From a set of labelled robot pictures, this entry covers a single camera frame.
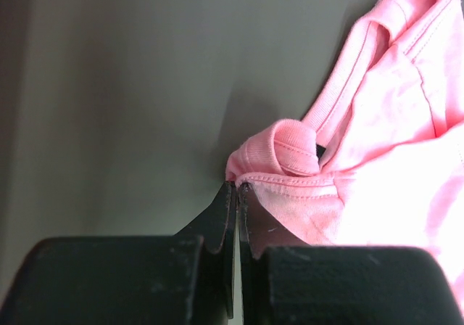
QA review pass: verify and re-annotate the pink t shirt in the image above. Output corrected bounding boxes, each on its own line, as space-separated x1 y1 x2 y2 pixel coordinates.
225 0 463 304

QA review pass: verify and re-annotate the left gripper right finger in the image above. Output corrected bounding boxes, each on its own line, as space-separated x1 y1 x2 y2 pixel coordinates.
237 184 463 324

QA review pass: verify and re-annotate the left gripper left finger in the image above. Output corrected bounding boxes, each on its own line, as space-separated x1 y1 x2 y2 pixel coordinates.
1 182 236 324

